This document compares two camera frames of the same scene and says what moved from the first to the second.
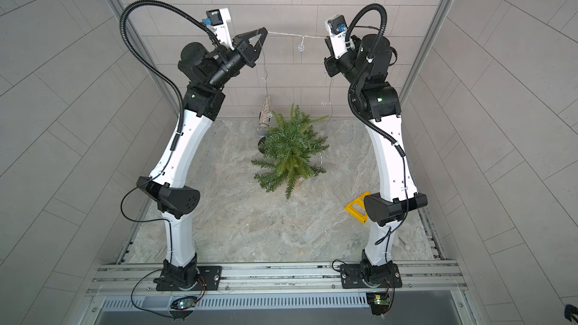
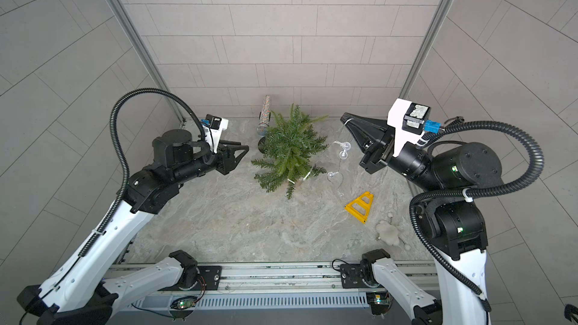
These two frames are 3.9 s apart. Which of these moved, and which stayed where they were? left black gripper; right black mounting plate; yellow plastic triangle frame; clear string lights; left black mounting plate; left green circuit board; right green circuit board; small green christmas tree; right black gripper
Moved: right black gripper; left black gripper; clear string lights
Stayed: yellow plastic triangle frame; right black mounting plate; left green circuit board; small green christmas tree; right green circuit board; left black mounting plate
